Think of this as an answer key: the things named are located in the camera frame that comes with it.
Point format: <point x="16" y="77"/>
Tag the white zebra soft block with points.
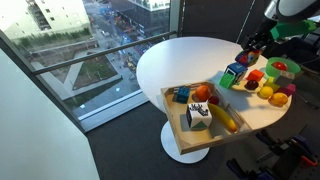
<point x="199" y="116"/>

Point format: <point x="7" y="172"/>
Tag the yellow lemon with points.
<point x="278" y="99"/>
<point x="266" y="92"/>

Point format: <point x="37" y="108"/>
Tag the dark purple plum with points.
<point x="251" y="85"/>

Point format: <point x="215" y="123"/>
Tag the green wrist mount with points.
<point x="290" y="29"/>

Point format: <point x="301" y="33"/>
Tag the orange fruit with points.
<point x="202" y="93"/>

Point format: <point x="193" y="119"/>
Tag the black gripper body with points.
<point x="254" y="40"/>

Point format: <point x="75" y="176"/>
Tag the white table pedestal base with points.
<point x="176" y="146"/>

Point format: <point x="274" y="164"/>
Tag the grey window railing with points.
<point x="100" y="53"/>

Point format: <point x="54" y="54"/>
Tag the small blue cube block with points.
<point x="183" y="94"/>

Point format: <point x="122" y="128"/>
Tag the grey cube block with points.
<point x="284" y="80"/>

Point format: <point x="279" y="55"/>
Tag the wooden tray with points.
<point x="193" y="140"/>

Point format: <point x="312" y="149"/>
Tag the black clamp with orange tips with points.
<point x="296" y="160"/>

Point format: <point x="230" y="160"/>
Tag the red tomato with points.
<point x="279" y="66"/>

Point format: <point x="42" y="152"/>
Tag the purple eggplant toy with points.
<point x="288" y="90"/>

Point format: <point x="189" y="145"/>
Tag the yellow banana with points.
<point x="224" y="118"/>

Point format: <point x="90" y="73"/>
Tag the green cube block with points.
<point x="226" y="81"/>

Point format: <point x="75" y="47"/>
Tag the blue soft block number four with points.
<point x="237" y="71"/>

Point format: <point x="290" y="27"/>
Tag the yellow-green cube block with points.
<point x="270" y="85"/>

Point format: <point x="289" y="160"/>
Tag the small red fruit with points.
<point x="213" y="100"/>

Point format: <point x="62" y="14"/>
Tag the red-orange cube block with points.
<point x="255" y="75"/>

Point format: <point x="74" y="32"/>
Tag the green bowl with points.
<point x="271" y="71"/>

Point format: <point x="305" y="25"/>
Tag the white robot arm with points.
<point x="293" y="8"/>

